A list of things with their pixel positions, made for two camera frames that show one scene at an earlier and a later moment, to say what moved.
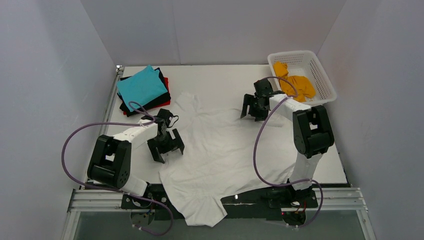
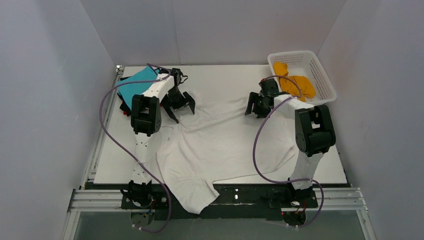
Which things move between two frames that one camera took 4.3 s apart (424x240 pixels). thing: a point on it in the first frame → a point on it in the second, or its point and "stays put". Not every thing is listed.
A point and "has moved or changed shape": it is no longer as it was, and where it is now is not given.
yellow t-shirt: x=305 y=88 stays put
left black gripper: x=165 y=144 → x=178 y=100
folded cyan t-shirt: x=143 y=86 stays put
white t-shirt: x=225 y=155 has moved or changed shape
